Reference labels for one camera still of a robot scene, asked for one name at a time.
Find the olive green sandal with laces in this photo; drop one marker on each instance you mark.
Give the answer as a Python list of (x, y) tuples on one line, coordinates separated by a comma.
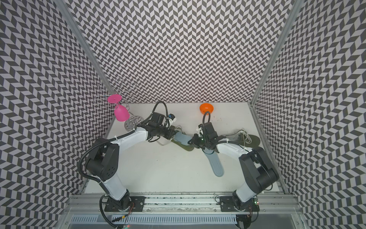
[(164, 141)]

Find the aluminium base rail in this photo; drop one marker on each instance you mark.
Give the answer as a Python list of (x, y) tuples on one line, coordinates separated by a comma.
[(272, 210)]

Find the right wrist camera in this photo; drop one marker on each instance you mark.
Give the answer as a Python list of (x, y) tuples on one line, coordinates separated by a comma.
[(200, 132)]

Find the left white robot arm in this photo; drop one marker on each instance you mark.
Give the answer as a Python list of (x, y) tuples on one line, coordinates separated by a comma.
[(100, 163)]

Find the orange bowl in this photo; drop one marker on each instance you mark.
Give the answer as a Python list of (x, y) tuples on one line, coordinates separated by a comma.
[(206, 107)]

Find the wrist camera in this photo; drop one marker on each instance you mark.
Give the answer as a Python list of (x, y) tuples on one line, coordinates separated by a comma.
[(171, 119), (200, 132)]

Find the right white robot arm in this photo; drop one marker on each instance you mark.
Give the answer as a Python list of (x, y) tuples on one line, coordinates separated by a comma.
[(258, 170)]

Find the pink plastic wine glass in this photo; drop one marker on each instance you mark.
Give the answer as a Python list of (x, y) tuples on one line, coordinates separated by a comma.
[(121, 113)]

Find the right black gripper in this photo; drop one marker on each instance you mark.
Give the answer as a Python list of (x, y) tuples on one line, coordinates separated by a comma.
[(193, 141)]

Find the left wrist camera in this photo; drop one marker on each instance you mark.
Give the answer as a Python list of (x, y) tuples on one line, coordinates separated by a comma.
[(171, 119)]

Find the grey-blue insole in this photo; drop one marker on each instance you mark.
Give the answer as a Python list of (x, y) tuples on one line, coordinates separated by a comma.
[(182, 139), (214, 162)]

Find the silver wire glass rack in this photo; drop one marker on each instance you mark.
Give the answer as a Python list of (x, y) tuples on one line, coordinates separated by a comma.
[(127, 96)]

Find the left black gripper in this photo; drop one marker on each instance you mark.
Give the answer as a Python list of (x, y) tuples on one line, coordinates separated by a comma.
[(170, 133)]

